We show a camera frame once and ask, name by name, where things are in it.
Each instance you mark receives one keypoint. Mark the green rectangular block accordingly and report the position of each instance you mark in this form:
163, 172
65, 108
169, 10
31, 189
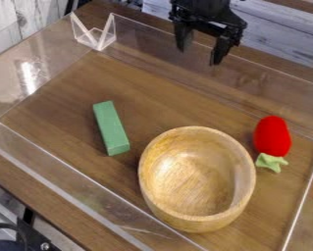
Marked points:
111, 129

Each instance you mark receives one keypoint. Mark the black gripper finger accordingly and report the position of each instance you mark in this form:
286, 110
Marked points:
183, 35
221, 49

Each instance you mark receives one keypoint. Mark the clear acrylic tray enclosure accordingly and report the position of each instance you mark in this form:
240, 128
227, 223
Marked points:
53, 163

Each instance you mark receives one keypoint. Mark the red plush strawberry toy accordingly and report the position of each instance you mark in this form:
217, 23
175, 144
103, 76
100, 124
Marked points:
272, 142

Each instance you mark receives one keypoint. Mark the wooden bowl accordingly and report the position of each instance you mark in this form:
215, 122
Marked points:
197, 178

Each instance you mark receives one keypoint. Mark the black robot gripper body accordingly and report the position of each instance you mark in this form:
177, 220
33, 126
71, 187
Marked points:
209, 16

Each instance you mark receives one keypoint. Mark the black table clamp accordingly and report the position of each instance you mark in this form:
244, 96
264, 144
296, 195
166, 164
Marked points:
36, 240

